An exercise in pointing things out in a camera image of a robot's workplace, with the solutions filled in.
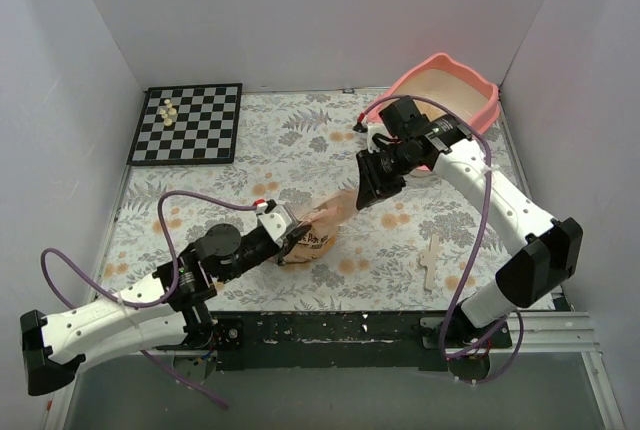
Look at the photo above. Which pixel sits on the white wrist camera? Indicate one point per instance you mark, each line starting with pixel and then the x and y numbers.
pixel 376 133
pixel 277 219

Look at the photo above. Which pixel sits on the black white chessboard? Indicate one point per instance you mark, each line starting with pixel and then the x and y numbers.
pixel 204 133

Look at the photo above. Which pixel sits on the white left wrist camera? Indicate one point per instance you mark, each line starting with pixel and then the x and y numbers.
pixel 277 219

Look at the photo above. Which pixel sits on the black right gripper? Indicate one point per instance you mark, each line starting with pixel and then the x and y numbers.
pixel 375 178

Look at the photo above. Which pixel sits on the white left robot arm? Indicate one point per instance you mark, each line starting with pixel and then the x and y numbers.
pixel 165 308

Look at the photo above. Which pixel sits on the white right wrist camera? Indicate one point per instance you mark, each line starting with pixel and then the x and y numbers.
pixel 376 133

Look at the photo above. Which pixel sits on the beige bag clip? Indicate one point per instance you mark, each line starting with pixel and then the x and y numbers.
pixel 428 258

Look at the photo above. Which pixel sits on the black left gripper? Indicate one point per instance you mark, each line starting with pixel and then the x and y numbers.
pixel 292 241

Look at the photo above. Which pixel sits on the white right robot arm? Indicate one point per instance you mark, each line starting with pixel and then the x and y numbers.
pixel 543 250

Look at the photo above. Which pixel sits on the pink litter bag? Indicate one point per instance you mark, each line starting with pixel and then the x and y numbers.
pixel 325 216

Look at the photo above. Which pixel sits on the floral table mat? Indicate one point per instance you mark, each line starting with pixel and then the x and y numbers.
pixel 294 147

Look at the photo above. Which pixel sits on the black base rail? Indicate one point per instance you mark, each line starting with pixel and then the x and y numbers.
pixel 318 340

